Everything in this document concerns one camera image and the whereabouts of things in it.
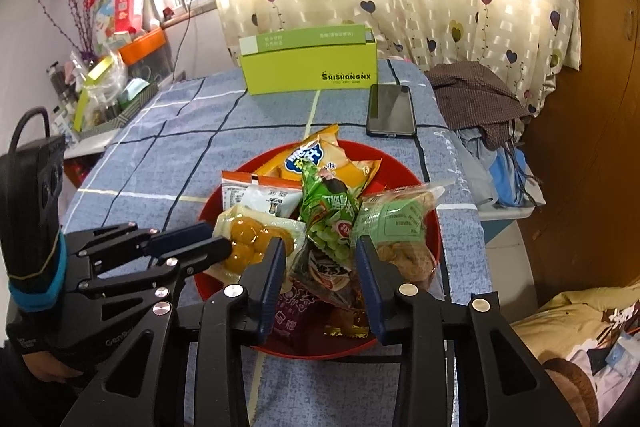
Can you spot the wooden wardrobe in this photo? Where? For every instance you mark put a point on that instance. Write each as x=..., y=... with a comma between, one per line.
x=595, y=132

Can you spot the green pea snack packet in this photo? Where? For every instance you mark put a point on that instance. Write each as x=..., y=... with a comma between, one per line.
x=327, y=212

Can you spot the red plastic bowl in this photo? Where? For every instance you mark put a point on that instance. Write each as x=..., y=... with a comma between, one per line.
x=210, y=212

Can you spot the purple snack packet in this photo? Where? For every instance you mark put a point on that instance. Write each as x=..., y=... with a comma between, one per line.
x=300, y=317

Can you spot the yellow printed bedding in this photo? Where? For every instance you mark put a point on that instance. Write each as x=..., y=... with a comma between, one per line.
x=575, y=322

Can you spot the person's left hand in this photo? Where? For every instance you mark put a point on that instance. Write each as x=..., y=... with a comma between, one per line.
x=50, y=367

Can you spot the dark brown snack packet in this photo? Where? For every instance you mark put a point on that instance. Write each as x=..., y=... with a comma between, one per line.
x=325, y=274

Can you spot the clear snack bag green label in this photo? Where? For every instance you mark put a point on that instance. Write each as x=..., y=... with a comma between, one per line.
x=400, y=227

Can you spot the orange plastic box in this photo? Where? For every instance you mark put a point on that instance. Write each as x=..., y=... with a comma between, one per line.
x=142, y=49

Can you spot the yellow ball snack packet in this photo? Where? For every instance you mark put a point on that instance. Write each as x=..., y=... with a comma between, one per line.
x=250, y=237

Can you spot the teal small box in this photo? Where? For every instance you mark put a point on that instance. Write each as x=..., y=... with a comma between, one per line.
x=134, y=89

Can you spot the brown checked cloth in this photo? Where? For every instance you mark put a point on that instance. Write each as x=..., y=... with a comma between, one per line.
x=475, y=102

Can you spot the brown plush pillow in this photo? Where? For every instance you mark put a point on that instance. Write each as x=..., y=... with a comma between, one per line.
x=570, y=392

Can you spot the white and orange snack bag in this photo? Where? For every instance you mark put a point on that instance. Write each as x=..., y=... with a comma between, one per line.
x=255, y=194

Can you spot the purple flower branches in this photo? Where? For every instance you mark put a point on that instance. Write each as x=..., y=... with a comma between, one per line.
x=82, y=17

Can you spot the green cardboard box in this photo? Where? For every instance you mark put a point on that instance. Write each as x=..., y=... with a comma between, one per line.
x=300, y=67

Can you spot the colourful red and white package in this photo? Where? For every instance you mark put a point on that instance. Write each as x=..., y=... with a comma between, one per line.
x=117, y=2

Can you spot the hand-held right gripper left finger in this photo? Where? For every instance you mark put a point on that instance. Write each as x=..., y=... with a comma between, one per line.
x=270, y=287

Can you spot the blue checked tablecloth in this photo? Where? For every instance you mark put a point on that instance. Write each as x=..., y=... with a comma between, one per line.
x=175, y=132

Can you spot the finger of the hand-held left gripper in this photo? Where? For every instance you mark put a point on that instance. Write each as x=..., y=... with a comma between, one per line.
x=200, y=254
x=180, y=237

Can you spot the patterned green tray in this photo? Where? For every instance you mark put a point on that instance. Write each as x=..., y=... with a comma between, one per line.
x=130, y=112

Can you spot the white and blue stool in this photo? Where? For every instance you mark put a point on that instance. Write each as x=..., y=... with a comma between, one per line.
x=505, y=232

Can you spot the blue clothes pile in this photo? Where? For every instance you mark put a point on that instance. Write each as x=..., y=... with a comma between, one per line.
x=505, y=172

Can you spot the black smartphone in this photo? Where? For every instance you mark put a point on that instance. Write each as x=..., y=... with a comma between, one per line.
x=392, y=109

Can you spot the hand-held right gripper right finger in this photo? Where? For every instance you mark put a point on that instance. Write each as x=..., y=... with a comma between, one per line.
x=371, y=287

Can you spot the long gold snack packet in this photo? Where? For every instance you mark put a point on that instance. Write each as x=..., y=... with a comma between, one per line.
x=347, y=324

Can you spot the yellow snack bag blue logo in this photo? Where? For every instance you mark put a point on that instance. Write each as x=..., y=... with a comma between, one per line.
x=305, y=157

